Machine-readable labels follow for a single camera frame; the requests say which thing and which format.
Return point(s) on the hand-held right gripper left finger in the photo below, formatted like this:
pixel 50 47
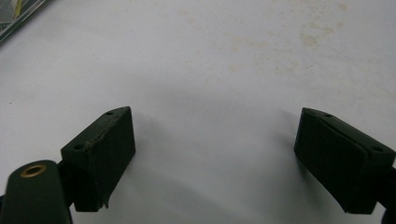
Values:
pixel 96 161

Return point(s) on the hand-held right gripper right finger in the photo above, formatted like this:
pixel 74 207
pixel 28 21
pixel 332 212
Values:
pixel 339 161

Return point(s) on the metal-framed panel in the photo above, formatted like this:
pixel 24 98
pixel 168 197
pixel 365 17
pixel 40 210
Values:
pixel 15 14

